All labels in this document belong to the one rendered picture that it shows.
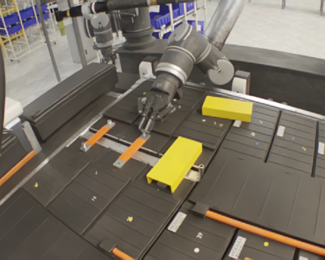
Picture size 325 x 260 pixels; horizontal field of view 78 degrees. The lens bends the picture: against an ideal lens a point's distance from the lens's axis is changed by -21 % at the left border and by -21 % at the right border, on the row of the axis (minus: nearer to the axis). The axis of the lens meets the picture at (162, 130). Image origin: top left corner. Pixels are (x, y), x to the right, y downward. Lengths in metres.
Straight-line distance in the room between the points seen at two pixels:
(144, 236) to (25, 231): 0.30
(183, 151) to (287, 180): 0.29
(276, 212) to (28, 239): 0.57
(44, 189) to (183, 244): 0.40
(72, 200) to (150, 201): 0.20
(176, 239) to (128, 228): 0.11
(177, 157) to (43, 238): 0.40
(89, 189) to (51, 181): 0.13
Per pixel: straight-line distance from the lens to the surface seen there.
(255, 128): 0.77
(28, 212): 0.67
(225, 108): 0.78
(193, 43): 0.83
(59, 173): 0.72
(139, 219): 0.55
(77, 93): 0.90
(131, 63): 1.82
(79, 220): 0.59
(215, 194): 0.57
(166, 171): 0.60
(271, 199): 0.58
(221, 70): 0.90
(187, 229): 0.53
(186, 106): 0.85
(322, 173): 0.69
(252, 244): 0.52
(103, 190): 0.62
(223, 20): 1.02
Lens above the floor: 1.47
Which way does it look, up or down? 38 degrees down
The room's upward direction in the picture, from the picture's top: 8 degrees counter-clockwise
